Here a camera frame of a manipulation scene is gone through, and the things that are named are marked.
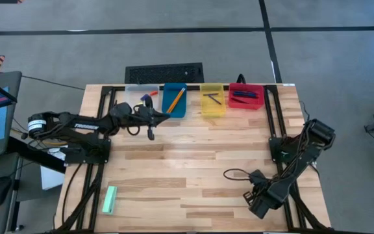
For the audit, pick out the mint green eraser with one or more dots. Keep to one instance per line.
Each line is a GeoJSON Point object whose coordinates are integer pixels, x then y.
{"type": "Point", "coordinates": [109, 200]}

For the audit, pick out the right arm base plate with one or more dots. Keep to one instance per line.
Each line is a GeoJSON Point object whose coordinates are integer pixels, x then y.
{"type": "Point", "coordinates": [276, 149]}

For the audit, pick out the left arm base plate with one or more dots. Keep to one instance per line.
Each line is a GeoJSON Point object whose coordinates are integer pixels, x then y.
{"type": "Point", "coordinates": [76, 156]}

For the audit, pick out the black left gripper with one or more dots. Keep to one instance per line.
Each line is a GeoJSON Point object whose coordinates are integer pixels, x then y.
{"type": "Point", "coordinates": [146, 117]}

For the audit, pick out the clear plastic bin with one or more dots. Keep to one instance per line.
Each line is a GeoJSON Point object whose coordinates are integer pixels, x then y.
{"type": "Point", "coordinates": [135, 94]}

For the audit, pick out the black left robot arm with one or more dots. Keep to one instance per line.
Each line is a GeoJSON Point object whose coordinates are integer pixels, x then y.
{"type": "Point", "coordinates": [83, 125]}

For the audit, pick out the teal plastic bin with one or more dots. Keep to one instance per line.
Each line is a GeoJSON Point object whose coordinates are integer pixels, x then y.
{"type": "Point", "coordinates": [174, 109]}

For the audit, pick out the white paper sheet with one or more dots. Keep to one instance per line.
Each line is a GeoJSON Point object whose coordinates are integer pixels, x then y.
{"type": "Point", "coordinates": [52, 177]}

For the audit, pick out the black keyboard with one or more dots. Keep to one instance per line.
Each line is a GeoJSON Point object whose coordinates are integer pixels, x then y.
{"type": "Point", "coordinates": [164, 73]}

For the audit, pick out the black aluminium table frame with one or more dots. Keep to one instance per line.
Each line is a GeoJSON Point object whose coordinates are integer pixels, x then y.
{"type": "Point", "coordinates": [269, 110]}

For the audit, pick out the black pen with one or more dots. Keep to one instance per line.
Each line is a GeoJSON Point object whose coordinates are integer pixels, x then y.
{"type": "Point", "coordinates": [239, 100]}

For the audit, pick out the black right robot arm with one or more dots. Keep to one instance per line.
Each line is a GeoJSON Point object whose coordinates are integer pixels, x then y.
{"type": "Point", "coordinates": [307, 152]}

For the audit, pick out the black rounded object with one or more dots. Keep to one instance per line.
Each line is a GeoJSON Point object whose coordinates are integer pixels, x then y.
{"type": "Point", "coordinates": [241, 79]}

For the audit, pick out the pink plastic bin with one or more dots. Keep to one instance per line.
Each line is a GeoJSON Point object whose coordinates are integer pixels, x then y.
{"type": "Point", "coordinates": [245, 105]}

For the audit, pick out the orange eraser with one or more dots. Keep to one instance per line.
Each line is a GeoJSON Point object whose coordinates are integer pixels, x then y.
{"type": "Point", "coordinates": [154, 93]}

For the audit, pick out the yellow plastic bin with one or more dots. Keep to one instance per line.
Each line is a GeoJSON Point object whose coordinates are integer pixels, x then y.
{"type": "Point", "coordinates": [212, 107]}

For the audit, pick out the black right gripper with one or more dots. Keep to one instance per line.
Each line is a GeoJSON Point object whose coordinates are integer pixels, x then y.
{"type": "Point", "coordinates": [269, 195]}

